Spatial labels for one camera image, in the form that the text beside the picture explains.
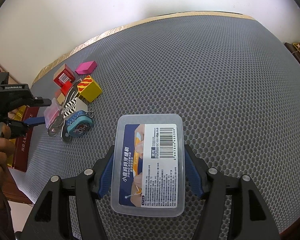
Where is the grey mesh mat gold edge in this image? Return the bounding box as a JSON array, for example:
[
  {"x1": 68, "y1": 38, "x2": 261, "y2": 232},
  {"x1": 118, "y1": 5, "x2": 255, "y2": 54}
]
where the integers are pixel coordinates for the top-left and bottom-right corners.
[{"x1": 14, "y1": 12, "x2": 300, "y2": 240}]

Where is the yellow box with red stripes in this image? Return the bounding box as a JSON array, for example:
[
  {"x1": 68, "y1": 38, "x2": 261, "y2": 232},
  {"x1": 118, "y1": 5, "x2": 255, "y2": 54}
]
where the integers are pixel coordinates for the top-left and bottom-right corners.
[{"x1": 77, "y1": 74, "x2": 102, "y2": 103}]

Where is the red box with white label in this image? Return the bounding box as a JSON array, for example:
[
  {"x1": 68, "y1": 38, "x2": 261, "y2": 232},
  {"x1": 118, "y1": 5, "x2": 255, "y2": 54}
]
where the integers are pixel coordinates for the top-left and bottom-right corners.
[{"x1": 53, "y1": 64, "x2": 75, "y2": 87}]

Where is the person's left hand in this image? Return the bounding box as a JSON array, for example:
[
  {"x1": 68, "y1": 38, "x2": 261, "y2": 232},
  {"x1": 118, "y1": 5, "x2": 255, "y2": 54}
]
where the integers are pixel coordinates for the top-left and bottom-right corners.
[{"x1": 0, "y1": 124, "x2": 15, "y2": 188}]

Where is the dark wooden furniture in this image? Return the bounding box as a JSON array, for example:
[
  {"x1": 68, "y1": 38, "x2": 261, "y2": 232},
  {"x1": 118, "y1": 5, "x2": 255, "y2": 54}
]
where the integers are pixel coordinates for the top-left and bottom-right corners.
[{"x1": 284, "y1": 42, "x2": 300, "y2": 77}]

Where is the clear pink plastic case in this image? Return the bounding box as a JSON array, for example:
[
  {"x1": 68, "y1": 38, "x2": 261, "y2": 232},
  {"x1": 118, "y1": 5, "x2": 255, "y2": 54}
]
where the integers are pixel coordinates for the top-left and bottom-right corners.
[{"x1": 43, "y1": 99, "x2": 63, "y2": 128}]

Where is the plain red block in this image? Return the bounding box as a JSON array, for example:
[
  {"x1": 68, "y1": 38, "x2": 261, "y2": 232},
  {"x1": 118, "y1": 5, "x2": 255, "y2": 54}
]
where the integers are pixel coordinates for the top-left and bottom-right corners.
[{"x1": 60, "y1": 82, "x2": 73, "y2": 96}]

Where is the clear plastic box blue label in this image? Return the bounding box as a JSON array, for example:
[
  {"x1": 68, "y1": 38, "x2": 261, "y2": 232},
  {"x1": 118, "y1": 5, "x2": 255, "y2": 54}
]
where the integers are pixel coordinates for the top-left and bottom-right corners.
[{"x1": 110, "y1": 114, "x2": 186, "y2": 217}]

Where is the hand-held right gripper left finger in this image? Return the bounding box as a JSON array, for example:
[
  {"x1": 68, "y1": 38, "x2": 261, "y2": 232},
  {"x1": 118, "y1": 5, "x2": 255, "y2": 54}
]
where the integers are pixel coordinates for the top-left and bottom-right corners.
[{"x1": 22, "y1": 145, "x2": 115, "y2": 240}]

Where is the black white zigzag box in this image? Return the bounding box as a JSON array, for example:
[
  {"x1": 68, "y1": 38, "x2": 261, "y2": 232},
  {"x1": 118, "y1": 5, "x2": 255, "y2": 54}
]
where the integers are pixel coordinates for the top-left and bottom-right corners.
[{"x1": 63, "y1": 97, "x2": 87, "y2": 118}]

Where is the teal cartoon keychain case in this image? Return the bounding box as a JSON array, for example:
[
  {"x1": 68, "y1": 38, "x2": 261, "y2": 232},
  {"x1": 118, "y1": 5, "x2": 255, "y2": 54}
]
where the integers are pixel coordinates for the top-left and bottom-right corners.
[{"x1": 66, "y1": 107, "x2": 94, "y2": 138}]

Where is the maroon gift box gold lining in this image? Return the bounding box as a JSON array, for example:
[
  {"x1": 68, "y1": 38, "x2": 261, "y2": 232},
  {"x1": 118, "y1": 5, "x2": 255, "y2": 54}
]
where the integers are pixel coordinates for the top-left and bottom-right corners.
[{"x1": 6, "y1": 105, "x2": 40, "y2": 173}]

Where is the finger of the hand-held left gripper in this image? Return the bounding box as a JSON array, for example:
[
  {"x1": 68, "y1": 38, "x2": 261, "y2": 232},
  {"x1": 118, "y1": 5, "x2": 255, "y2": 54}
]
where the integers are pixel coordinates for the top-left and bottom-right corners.
[
  {"x1": 8, "y1": 116, "x2": 45, "y2": 139},
  {"x1": 15, "y1": 96, "x2": 52, "y2": 112}
]

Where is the silver metal nail clipper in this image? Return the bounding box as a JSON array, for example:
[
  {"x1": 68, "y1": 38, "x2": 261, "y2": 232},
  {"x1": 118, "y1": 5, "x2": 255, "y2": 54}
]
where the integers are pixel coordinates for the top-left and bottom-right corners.
[{"x1": 47, "y1": 116, "x2": 65, "y2": 137}]

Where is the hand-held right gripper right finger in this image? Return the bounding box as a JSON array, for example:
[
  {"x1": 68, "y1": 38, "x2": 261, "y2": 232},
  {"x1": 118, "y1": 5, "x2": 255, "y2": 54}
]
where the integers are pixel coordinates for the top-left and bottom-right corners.
[{"x1": 184, "y1": 144, "x2": 282, "y2": 240}]

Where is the pink block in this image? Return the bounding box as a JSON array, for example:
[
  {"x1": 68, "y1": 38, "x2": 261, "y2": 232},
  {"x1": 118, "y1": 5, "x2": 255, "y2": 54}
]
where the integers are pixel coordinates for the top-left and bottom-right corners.
[{"x1": 75, "y1": 60, "x2": 98, "y2": 75}]

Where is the person's left forearm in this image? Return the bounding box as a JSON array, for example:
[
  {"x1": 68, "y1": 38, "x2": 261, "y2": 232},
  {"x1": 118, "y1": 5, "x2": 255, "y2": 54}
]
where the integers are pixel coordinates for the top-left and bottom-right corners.
[{"x1": 0, "y1": 180, "x2": 17, "y2": 240}]

